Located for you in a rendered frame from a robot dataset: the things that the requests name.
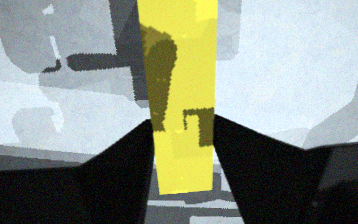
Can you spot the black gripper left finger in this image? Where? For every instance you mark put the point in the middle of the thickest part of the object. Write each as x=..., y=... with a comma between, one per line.
x=110, y=188

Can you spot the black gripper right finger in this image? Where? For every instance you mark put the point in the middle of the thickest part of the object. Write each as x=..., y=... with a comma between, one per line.
x=274, y=182

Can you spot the yellow bar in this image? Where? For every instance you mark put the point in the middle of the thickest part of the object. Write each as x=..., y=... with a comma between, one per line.
x=179, y=48

